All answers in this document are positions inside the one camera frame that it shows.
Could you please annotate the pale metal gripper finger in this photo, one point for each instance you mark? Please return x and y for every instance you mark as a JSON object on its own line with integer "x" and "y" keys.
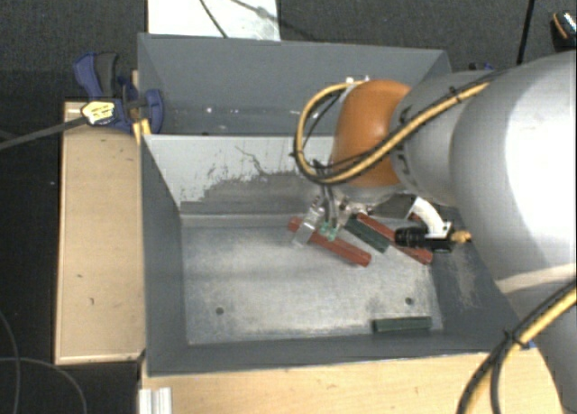
{"x": 314, "y": 217}
{"x": 303, "y": 235}

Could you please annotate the red-brown block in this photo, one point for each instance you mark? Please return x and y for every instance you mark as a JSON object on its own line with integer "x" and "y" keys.
{"x": 345, "y": 251}
{"x": 383, "y": 229}

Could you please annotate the dark green flat block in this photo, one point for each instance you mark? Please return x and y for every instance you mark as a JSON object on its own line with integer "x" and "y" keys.
{"x": 402, "y": 324}
{"x": 367, "y": 234}

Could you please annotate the grey metal bin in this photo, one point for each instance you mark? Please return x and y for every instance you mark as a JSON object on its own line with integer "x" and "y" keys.
{"x": 270, "y": 277}

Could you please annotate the pale wood board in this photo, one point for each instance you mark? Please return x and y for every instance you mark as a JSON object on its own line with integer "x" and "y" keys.
{"x": 101, "y": 241}

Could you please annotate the black cylinder on white bracket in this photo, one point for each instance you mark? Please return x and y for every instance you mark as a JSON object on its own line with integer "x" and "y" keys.
{"x": 428, "y": 218}

